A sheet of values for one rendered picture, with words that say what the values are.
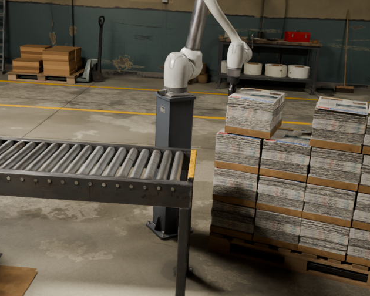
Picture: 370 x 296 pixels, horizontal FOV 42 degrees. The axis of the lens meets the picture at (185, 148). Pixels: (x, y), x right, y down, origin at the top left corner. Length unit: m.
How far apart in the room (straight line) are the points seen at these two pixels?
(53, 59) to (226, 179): 6.21
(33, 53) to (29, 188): 7.09
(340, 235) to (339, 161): 0.46
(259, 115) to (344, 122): 0.49
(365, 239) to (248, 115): 1.01
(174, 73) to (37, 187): 1.22
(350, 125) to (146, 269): 1.49
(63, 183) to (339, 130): 1.55
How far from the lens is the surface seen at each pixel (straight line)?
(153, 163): 2.50
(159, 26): 9.49
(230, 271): 3.12
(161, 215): 3.43
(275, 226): 3.12
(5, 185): 2.45
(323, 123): 2.85
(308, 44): 8.82
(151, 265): 3.13
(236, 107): 2.94
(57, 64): 8.86
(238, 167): 3.02
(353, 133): 2.86
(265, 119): 2.92
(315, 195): 2.98
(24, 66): 9.05
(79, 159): 2.56
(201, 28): 3.29
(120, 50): 9.64
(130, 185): 2.27
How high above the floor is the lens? 1.66
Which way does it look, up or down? 18 degrees down
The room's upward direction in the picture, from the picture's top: 3 degrees clockwise
